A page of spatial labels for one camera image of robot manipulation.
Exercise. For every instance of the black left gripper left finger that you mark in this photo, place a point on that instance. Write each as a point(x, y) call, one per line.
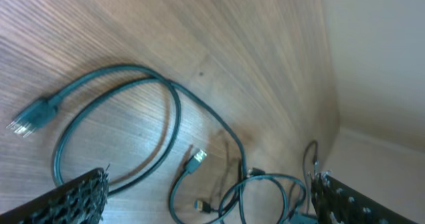
point(81, 200)

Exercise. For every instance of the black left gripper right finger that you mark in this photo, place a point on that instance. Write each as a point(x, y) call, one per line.
point(335, 202)

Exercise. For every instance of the black USB cable gold plug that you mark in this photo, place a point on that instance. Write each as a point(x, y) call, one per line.
point(310, 155)

